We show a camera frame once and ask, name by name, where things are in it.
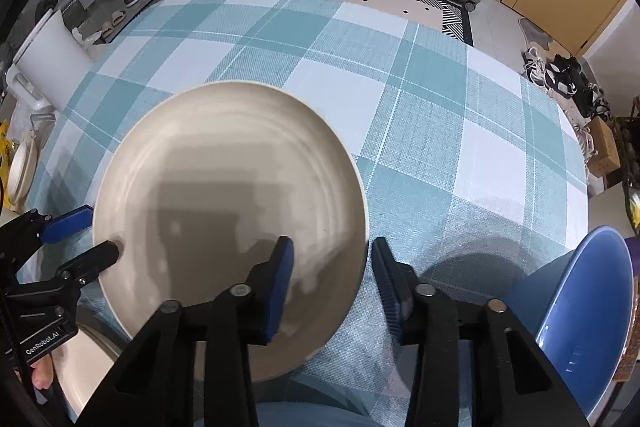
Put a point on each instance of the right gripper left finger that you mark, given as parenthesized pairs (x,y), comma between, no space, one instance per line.
(151,383)

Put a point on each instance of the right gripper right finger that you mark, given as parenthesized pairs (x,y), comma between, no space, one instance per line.
(485,349)

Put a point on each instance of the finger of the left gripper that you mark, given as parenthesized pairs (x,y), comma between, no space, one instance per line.
(56,230)
(86,267)

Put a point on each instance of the large cream plate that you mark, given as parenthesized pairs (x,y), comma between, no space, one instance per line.
(201,189)

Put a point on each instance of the stacked cream bowls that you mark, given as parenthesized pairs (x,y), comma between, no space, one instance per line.
(22,172)

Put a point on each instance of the left hand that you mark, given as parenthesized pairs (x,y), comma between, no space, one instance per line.
(43,373)

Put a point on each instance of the cream plate underneath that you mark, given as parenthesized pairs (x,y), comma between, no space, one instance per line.
(80,365)

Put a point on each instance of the blue bowl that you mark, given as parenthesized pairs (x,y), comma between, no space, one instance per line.
(578,308)

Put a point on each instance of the white electric kettle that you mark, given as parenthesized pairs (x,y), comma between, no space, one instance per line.
(49,66)

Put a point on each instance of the teal checked tablecloth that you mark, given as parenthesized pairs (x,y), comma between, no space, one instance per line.
(473,175)

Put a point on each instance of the cardboard box by shoes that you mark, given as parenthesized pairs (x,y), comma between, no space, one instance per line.
(605,159)

